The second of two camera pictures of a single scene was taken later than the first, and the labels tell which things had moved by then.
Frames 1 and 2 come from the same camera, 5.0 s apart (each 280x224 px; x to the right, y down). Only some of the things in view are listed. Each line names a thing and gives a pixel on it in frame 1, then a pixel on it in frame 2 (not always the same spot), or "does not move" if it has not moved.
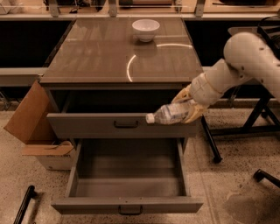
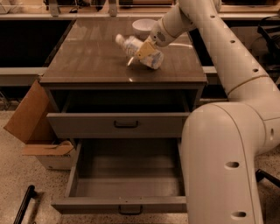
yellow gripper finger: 201,110 to 144,50
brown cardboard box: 31,123 does not move
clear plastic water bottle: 169,114 to 132,45
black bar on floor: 29,195 does not move
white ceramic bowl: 145,29 does not move
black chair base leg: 259,175 does not move
